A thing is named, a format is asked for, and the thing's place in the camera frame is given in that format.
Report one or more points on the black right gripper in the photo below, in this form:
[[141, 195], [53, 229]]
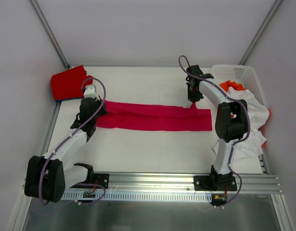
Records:
[[194, 95]]

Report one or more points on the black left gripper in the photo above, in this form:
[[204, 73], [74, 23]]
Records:
[[96, 109]]

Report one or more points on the magenta t shirt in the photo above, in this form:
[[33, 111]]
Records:
[[147, 117]]

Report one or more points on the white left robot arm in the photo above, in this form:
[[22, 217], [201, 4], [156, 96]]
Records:
[[47, 177]]

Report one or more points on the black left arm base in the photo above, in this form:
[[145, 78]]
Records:
[[96, 180]]

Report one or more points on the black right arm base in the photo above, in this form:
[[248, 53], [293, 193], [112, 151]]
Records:
[[204, 183]]

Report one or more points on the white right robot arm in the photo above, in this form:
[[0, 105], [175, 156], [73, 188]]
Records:
[[231, 125]]

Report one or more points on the folded red t shirt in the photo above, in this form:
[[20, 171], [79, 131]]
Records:
[[68, 84]]

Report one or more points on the orange t shirt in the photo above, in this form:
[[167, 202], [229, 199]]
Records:
[[232, 85]]

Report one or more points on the white perforated plastic basket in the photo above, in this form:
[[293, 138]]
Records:
[[241, 74]]

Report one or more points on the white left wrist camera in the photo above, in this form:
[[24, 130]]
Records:
[[90, 91]]

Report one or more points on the white slotted cable duct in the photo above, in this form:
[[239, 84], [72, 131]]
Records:
[[139, 196]]

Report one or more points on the aluminium mounting rail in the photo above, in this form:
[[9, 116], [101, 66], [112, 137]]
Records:
[[182, 182]]

